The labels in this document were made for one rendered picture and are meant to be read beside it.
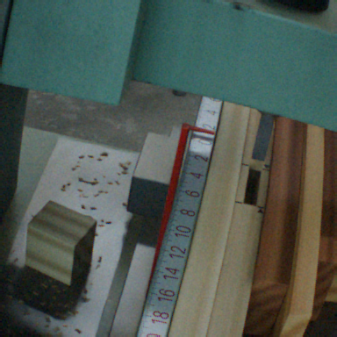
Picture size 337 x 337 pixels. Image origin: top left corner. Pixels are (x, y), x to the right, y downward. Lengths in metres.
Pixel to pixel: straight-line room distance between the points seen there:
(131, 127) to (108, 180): 1.67
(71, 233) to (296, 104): 0.22
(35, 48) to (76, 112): 2.01
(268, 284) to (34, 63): 0.19
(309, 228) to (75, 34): 0.18
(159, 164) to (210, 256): 0.27
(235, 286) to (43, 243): 0.22
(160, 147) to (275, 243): 0.27
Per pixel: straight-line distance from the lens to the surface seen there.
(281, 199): 0.63
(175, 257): 0.55
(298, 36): 0.58
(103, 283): 0.76
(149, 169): 0.81
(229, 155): 0.65
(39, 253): 0.75
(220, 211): 0.60
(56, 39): 0.57
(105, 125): 2.54
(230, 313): 0.54
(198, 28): 0.59
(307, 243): 0.58
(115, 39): 0.56
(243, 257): 0.59
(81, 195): 0.86
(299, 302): 0.53
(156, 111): 2.64
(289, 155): 0.68
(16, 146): 0.79
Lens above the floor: 1.28
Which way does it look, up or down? 32 degrees down
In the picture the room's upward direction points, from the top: 12 degrees clockwise
